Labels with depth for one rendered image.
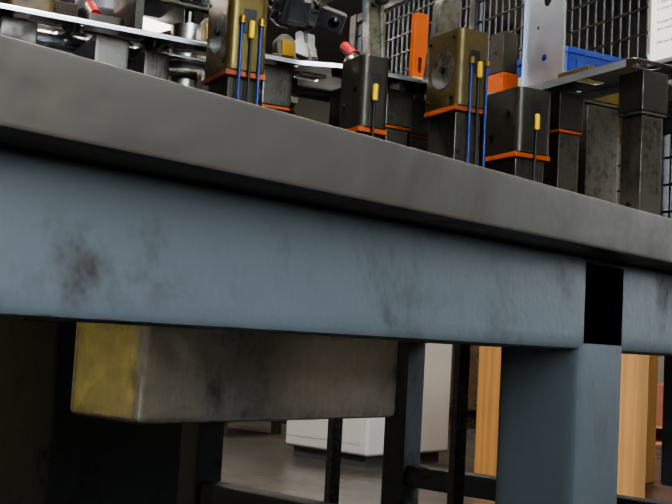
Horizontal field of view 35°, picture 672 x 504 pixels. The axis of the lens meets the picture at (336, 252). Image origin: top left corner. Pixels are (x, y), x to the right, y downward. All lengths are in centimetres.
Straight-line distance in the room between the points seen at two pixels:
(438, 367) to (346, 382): 418
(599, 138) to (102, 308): 140
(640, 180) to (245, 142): 108
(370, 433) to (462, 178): 422
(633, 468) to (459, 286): 373
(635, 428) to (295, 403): 351
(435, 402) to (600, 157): 349
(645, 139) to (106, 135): 118
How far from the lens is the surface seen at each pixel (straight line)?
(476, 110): 160
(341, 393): 107
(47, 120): 49
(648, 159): 160
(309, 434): 514
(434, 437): 526
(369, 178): 63
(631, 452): 448
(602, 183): 186
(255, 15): 148
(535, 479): 94
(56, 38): 166
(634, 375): 446
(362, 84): 156
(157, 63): 163
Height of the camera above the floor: 58
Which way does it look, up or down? 5 degrees up
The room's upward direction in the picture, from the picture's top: 3 degrees clockwise
